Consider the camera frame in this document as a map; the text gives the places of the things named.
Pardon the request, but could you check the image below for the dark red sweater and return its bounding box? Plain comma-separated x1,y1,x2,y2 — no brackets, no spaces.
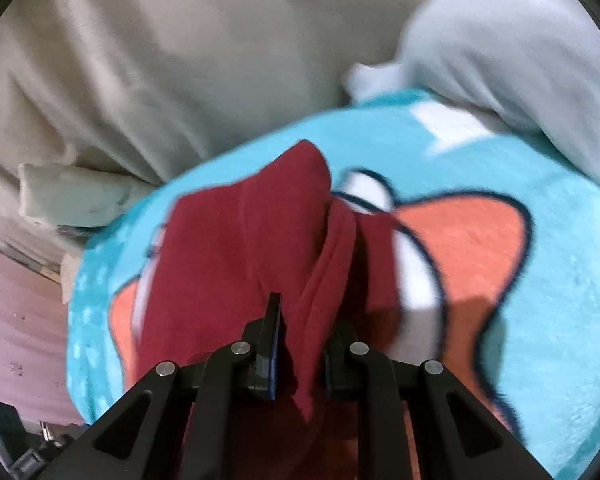
123,141,401,479

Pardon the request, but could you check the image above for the turquoise cartoon fleece blanket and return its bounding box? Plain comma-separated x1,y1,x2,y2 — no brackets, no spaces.
67,91,600,479

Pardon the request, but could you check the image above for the floral white pillow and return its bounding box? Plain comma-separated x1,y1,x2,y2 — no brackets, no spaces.
18,164,155,228

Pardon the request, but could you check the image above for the beige curtain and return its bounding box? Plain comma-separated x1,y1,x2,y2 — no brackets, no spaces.
0,0,422,266

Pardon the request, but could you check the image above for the light blue plush pillow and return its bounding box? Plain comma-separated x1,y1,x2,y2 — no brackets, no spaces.
344,0,600,184

